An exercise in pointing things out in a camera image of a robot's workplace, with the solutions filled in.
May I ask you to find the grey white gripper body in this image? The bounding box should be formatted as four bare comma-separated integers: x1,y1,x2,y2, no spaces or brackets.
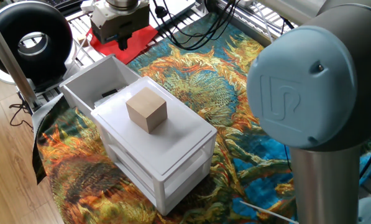
90,0,151,45

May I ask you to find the white drawer with white knob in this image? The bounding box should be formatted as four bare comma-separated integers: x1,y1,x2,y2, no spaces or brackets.
59,54,142,119

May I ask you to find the red fabric pouch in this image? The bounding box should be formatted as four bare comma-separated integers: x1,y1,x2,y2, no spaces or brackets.
88,24,158,65

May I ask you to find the small wooden block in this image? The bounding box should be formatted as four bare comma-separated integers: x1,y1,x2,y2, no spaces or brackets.
77,33,89,47

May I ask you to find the white power adapter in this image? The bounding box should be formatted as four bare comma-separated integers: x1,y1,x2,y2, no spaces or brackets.
79,0,94,14

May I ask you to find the small black object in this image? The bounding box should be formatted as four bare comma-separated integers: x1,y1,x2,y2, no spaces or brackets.
101,88,119,98

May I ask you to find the black keyboard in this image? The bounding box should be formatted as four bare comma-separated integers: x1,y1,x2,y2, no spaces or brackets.
45,0,84,11

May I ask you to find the white flat panel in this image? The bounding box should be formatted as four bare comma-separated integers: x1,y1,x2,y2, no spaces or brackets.
150,0,198,22

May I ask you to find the large wooden cube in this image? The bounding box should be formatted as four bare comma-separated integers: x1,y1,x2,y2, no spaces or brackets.
125,86,168,134

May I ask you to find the sunflower painting cloth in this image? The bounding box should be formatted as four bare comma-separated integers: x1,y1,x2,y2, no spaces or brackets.
31,12,371,224

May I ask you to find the black cable with black plug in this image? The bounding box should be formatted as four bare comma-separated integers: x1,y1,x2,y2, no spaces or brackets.
152,0,236,51

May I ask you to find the black ring shaped device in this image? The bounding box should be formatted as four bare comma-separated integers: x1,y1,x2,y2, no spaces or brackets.
0,1,83,93

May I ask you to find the aluminium frame post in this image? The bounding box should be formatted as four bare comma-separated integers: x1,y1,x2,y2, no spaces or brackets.
0,12,40,111

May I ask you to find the black tangled floor cable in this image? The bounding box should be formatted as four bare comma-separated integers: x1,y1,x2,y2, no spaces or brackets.
8,93,34,129

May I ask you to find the white cable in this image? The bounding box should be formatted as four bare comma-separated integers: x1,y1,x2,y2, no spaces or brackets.
253,2,273,43

